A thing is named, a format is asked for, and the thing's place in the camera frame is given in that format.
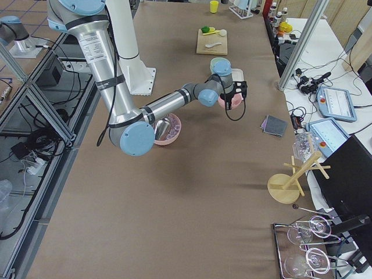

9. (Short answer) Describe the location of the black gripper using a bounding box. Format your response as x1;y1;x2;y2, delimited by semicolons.
224;81;248;109

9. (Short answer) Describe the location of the small pink bowl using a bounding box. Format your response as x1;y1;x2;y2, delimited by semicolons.
217;93;243;110

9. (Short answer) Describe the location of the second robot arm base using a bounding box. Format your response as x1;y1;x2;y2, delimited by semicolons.
1;16;41;59

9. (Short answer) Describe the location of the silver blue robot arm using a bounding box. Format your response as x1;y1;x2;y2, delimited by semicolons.
47;1;248;156

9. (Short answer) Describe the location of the white ceramic spoon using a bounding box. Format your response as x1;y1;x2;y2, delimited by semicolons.
205;42;222;49

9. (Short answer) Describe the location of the large pink bowl with ice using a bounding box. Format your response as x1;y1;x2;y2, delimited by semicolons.
155;113;181;146

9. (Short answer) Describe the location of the grey cleaning cloth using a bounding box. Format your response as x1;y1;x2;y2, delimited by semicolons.
263;115;288;138

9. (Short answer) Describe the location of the white onion piece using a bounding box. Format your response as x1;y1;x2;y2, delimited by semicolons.
219;29;227;37

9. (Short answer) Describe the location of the bamboo cutting board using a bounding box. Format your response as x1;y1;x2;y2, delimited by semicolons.
196;29;228;56

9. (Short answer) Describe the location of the yellow plastic knife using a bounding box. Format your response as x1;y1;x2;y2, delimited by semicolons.
202;30;221;36

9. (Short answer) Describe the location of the green lime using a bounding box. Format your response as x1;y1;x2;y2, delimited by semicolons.
201;26;209;33

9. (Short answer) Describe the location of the yellow plastic cup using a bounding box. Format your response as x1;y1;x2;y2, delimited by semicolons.
210;0;219;13

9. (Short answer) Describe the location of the metal ice scoop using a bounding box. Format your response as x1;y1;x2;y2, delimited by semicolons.
154;117;171;141

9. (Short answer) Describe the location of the blue teach pendant upper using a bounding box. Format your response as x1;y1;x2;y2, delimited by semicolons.
317;86;357;122

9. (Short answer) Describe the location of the blue teach pendant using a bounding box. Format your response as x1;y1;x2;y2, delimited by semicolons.
317;86;357;122
305;117;350;158

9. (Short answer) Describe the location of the blue teach pendant lower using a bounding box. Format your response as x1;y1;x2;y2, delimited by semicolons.
305;117;350;158

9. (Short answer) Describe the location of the wooden mug tree stand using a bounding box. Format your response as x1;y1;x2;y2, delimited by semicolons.
267;135;331;204

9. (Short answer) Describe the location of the black monitor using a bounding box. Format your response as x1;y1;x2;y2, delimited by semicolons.
313;135;371;219

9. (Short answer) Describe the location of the wine glass rack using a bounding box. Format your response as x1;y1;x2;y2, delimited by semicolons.
273;203;356;278

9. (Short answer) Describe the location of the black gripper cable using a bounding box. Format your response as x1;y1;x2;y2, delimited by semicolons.
220;74;248;121

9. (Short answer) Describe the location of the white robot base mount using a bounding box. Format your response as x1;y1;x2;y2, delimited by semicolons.
106;0;156;95

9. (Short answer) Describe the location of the aluminium frame post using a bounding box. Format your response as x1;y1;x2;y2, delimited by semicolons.
278;0;329;91

